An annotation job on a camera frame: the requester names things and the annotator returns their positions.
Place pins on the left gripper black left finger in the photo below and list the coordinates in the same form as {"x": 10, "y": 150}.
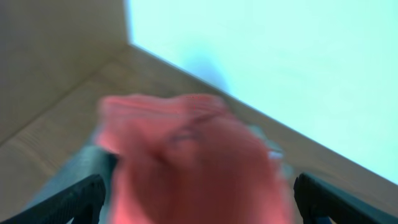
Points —
{"x": 78, "y": 194}

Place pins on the orange printed t-shirt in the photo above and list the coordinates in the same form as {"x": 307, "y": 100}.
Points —
{"x": 188, "y": 159}

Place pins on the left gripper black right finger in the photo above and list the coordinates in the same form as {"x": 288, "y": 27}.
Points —
{"x": 322, "y": 203}

